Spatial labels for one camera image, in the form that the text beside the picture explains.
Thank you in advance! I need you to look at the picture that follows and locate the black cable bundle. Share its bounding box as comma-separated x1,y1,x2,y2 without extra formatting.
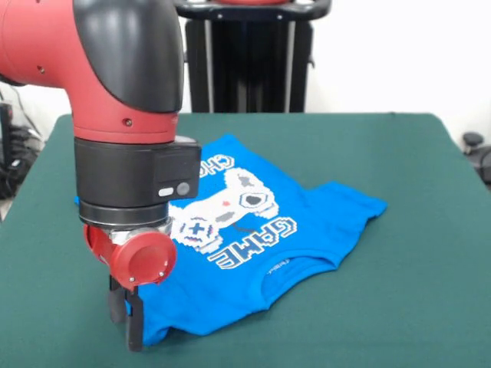
0,126,44,200

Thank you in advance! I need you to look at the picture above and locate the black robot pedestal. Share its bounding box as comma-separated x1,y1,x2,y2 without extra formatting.
174,0,333,114

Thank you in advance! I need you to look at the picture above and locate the dark green table cloth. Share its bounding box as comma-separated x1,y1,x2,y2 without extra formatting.
0,112,491,368

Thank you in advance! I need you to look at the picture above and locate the blue printed shirt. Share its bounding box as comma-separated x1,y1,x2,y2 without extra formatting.
73,133,388,348

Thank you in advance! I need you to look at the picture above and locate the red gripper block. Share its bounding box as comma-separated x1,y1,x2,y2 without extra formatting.
83,224,179,353

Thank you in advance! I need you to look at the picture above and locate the black upright stand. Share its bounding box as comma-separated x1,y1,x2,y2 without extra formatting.
0,102,15,172

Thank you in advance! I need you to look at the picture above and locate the grey chair base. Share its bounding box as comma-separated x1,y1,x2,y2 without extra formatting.
461,131,491,189

